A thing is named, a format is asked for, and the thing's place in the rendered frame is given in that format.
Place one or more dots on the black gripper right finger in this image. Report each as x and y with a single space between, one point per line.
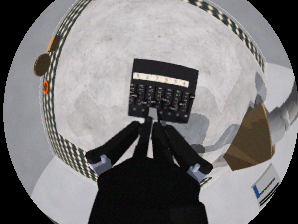
184 154

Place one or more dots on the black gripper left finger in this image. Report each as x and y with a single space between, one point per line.
104 157

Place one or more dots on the black lighting desk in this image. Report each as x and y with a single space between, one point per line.
164 86

